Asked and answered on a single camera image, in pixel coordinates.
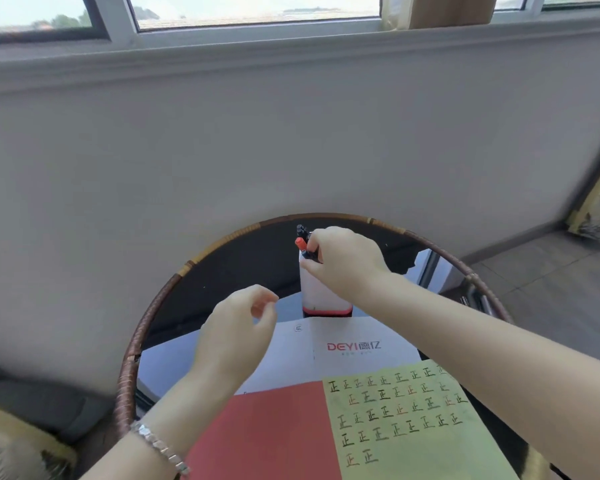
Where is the person's left hand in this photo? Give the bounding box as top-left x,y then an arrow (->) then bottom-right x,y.
192,285 -> 280,390

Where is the person's right hand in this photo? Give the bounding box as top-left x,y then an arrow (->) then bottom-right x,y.
299,227 -> 393,306

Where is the red-capped marker pen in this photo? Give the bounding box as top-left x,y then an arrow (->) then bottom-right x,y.
294,237 -> 320,262

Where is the person's left forearm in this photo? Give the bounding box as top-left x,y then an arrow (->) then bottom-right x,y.
80,367 -> 241,480

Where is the person's right forearm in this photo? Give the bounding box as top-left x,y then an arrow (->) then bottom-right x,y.
367,272 -> 600,480

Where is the white pen holder red base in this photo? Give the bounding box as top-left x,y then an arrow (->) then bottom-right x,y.
298,247 -> 355,318

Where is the white paper with red logo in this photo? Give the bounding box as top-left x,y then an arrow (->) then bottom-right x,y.
235,316 -> 424,396

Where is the red paper sheet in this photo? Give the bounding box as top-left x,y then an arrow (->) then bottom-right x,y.
182,381 -> 343,480

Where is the round glass table rattan rim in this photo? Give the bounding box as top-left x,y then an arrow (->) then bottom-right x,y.
114,213 -> 552,480

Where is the yellow paper with tally marks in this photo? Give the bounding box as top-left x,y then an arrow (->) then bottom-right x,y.
322,360 -> 521,480

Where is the grey upholstered seat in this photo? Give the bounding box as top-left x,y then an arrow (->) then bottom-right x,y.
0,359 -> 117,445

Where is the beige curtain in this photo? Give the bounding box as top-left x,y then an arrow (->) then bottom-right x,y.
382,0 -> 499,31

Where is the silver link bracelet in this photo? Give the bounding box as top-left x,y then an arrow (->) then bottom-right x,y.
130,420 -> 191,477

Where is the white window frame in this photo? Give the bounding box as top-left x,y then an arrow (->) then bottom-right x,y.
0,0 -> 600,51

